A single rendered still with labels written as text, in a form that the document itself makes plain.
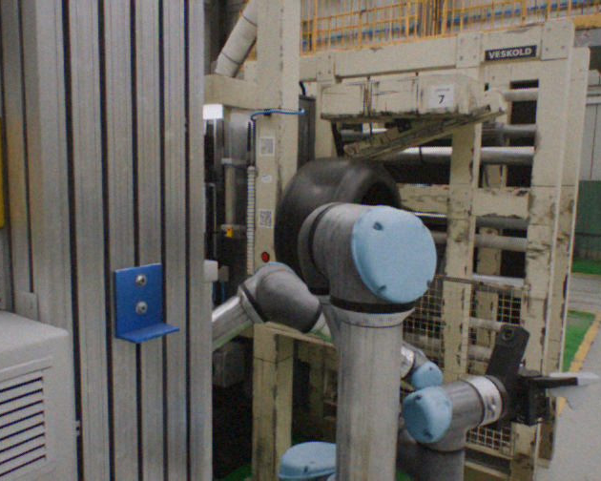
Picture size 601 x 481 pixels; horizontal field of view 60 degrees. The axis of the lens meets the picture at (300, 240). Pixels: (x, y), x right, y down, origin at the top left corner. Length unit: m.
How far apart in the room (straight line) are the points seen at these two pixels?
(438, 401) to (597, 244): 9.98
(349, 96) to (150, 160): 1.60
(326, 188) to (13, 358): 1.36
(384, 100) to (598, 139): 8.80
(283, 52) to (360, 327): 1.60
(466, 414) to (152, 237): 0.53
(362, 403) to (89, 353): 0.35
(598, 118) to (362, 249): 10.26
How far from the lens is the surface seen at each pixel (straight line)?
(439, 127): 2.21
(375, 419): 0.74
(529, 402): 0.98
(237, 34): 2.69
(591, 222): 10.73
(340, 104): 2.27
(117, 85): 0.71
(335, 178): 1.82
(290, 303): 1.18
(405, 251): 0.67
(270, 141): 2.13
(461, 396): 0.87
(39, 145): 0.65
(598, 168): 10.78
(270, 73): 2.17
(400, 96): 2.15
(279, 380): 2.29
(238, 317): 1.30
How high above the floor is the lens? 1.41
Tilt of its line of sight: 7 degrees down
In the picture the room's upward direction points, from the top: 1 degrees clockwise
